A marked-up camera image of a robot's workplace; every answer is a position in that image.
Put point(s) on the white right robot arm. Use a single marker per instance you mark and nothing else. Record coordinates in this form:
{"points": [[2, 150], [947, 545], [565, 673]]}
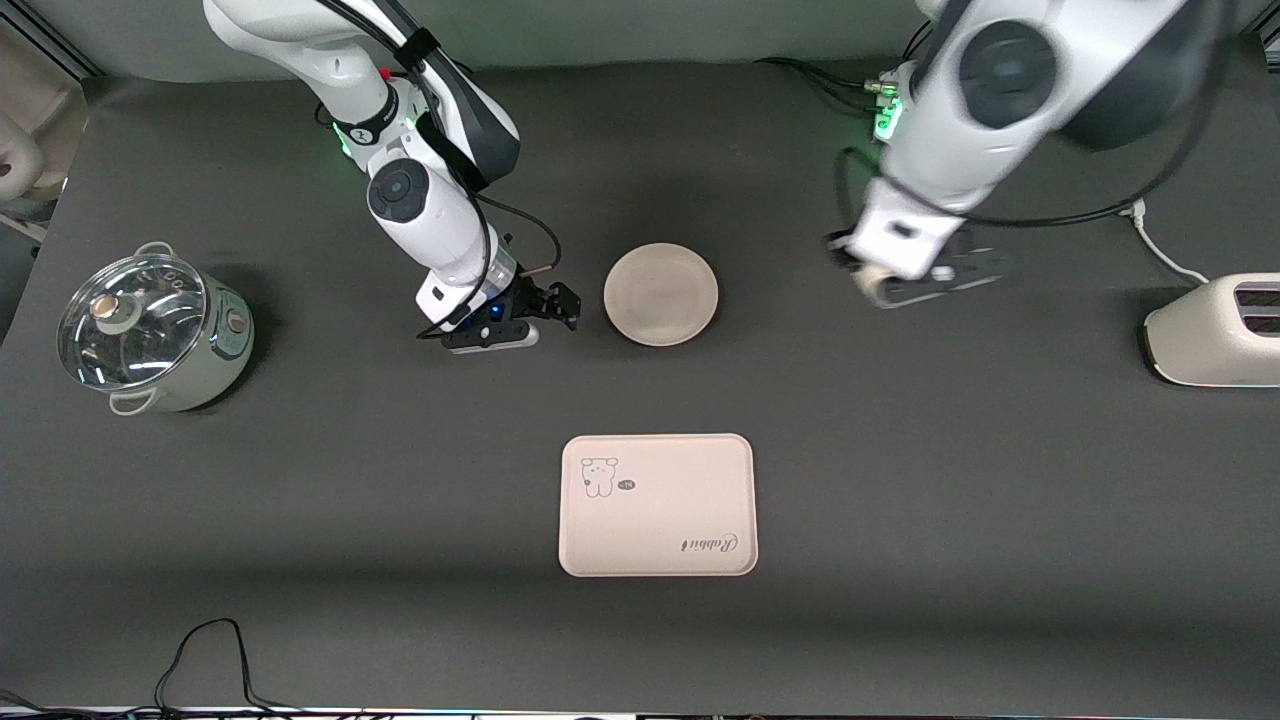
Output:
{"points": [[420, 210]]}

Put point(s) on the aluminium frame bar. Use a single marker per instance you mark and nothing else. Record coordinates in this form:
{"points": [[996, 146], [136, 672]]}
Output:
{"points": [[60, 45]]}

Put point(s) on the pale green electric pot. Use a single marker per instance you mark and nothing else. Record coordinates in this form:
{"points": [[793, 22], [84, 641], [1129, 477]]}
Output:
{"points": [[225, 350]]}

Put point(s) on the beige rounded background object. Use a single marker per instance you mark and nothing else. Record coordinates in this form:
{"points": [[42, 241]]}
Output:
{"points": [[35, 120]]}

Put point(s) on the round beige plate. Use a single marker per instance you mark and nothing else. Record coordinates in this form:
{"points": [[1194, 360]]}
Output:
{"points": [[660, 295]]}

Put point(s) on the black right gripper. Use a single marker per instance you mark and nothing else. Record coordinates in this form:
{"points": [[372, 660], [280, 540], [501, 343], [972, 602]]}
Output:
{"points": [[528, 301]]}

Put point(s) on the cream toaster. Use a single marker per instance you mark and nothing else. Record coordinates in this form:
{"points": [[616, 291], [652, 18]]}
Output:
{"points": [[1210, 335]]}

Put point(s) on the glass pot lid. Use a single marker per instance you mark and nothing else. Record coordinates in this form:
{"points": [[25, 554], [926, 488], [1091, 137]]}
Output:
{"points": [[130, 320]]}

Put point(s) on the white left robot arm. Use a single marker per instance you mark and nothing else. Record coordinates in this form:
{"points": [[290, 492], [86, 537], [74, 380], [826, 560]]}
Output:
{"points": [[960, 130]]}

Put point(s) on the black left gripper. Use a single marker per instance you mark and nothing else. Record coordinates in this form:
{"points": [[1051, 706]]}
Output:
{"points": [[962, 237]]}

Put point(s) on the beige rectangular tray with print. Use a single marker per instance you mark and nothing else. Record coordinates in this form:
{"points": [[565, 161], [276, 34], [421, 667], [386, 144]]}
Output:
{"points": [[657, 520]]}

